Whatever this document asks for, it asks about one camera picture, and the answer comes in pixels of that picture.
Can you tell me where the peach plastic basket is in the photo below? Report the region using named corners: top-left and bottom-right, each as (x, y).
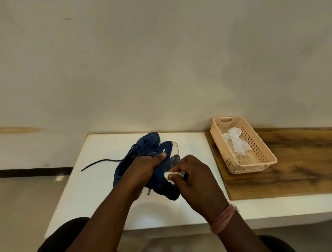
top-left (210, 116), bottom-right (278, 174)

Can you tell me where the brown wooden board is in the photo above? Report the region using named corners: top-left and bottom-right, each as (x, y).
top-left (205, 128), bottom-right (332, 201)

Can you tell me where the person's left leg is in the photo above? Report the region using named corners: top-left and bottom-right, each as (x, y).
top-left (37, 217), bottom-right (90, 252)

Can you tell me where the white wipe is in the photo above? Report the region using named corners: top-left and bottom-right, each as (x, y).
top-left (164, 171), bottom-right (185, 185)

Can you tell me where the crumpled white tissue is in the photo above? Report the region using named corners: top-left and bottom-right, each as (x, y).
top-left (222, 127), bottom-right (253, 156)

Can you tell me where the blue sneaker with black laces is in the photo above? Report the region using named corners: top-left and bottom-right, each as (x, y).
top-left (113, 132), bottom-right (161, 188)

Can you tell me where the person's leg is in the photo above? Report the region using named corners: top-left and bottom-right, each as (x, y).
top-left (37, 217), bottom-right (90, 252)
top-left (258, 235), bottom-right (297, 252)

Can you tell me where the person's right forearm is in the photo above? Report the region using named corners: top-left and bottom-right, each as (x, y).
top-left (211, 208), bottom-right (271, 252)

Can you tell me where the pink thread bracelet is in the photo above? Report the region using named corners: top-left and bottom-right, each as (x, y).
top-left (210, 203), bottom-right (239, 235)

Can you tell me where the black shoelace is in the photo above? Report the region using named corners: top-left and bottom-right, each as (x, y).
top-left (81, 159), bottom-right (123, 172)

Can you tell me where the blue sneaker with white sole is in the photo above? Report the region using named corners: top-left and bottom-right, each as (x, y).
top-left (144, 141), bottom-right (181, 201)

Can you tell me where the person's right leg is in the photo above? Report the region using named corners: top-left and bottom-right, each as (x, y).
top-left (258, 235), bottom-right (297, 252)

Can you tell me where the person's right hand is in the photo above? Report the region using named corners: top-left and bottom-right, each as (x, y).
top-left (168, 155), bottom-right (230, 223)

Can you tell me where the person's left hand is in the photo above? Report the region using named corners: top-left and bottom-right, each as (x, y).
top-left (117, 153), bottom-right (167, 202)

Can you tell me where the person's left forearm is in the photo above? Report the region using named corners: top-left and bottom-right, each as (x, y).
top-left (66, 186), bottom-right (142, 252)

